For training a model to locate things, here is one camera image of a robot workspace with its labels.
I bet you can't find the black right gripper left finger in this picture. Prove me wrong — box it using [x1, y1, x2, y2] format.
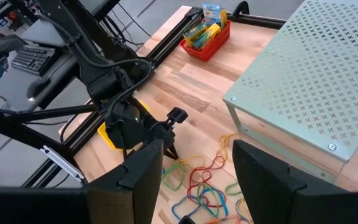
[85, 138, 165, 224]

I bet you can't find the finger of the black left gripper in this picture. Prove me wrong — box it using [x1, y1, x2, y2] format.
[163, 143, 180, 161]

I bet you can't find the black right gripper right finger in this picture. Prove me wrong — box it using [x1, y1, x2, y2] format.
[232, 139, 307, 224]

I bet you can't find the green rubber band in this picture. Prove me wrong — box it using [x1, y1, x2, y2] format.
[224, 182, 244, 197]
[162, 163, 186, 191]
[197, 183, 229, 218]

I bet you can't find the yellow rubber band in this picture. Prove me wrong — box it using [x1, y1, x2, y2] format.
[177, 154, 206, 169]

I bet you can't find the yellow plastic bin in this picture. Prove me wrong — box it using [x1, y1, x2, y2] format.
[97, 99, 151, 151]

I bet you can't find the black computer mouse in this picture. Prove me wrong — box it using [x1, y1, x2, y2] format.
[25, 76, 51, 100]

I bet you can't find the red plastic basket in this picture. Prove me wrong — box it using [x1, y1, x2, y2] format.
[179, 19, 232, 62]

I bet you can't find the black computer keyboard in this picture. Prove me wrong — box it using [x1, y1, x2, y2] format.
[10, 45, 57, 77]

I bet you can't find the green perforated metal riser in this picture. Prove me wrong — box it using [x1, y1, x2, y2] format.
[222, 0, 358, 184]

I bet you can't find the person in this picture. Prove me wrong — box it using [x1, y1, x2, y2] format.
[0, 0, 27, 103]

